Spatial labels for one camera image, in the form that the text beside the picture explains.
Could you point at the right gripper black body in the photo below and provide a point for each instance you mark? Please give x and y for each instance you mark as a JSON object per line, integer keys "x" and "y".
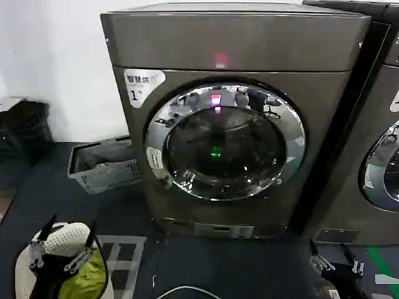
{"x": 343, "y": 278}

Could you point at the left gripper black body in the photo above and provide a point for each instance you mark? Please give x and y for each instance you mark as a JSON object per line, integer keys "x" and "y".
{"x": 51, "y": 278}

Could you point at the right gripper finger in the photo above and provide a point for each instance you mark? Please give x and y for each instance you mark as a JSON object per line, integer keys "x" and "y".
{"x": 358, "y": 267}
{"x": 318, "y": 261}

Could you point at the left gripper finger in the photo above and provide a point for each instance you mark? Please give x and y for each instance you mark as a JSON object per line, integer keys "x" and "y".
{"x": 81, "y": 257}
{"x": 38, "y": 249}

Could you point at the green cloth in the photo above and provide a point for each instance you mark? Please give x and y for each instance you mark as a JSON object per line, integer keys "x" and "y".
{"x": 87, "y": 277}

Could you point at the white dotted cloth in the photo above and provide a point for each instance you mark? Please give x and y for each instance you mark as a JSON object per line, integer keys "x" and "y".
{"x": 67, "y": 236}

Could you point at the pale laundry basket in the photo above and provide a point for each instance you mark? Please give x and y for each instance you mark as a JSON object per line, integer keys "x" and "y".
{"x": 20, "y": 271}

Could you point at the grey plastic laundry basket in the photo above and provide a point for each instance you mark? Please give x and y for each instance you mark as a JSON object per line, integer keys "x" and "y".
{"x": 109, "y": 177}

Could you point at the chrome-rimmed round dryer door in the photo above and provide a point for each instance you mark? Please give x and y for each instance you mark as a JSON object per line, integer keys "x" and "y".
{"x": 380, "y": 174}

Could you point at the grey dryer with chrome door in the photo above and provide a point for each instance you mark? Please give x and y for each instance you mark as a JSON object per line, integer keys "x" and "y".
{"x": 358, "y": 155}

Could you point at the black plastic crate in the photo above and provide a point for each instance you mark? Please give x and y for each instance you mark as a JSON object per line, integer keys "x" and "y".
{"x": 22, "y": 137}

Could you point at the round glass dryer door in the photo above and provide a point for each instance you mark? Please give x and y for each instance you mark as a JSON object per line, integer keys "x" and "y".
{"x": 224, "y": 149}

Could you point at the white energy label sticker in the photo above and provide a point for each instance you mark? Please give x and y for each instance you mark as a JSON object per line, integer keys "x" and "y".
{"x": 141, "y": 85}

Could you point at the grey front-loading dryer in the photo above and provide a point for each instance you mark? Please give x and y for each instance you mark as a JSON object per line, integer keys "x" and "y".
{"x": 237, "y": 40}

